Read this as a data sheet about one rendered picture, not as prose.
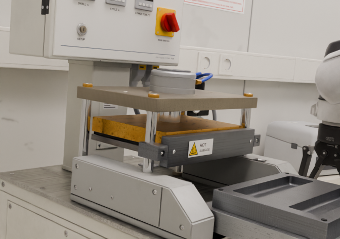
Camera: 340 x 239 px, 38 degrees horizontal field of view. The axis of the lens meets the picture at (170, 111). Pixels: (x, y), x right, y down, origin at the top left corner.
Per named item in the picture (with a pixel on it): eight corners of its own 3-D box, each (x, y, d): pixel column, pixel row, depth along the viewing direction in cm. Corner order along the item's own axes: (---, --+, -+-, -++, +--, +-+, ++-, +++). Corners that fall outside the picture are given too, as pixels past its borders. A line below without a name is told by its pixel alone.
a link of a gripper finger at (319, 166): (328, 152, 107) (323, 149, 108) (303, 193, 111) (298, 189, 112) (335, 151, 110) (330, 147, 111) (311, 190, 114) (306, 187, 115)
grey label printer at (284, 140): (260, 162, 188) (264, 119, 187) (296, 160, 200) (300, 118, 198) (310, 179, 168) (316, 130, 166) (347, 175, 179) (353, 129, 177)
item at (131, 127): (90, 139, 84) (94, 84, 83) (175, 131, 100) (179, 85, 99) (165, 159, 73) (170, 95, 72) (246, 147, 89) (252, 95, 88)
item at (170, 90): (51, 134, 86) (55, 59, 85) (169, 125, 109) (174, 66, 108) (151, 161, 70) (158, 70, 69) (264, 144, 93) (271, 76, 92)
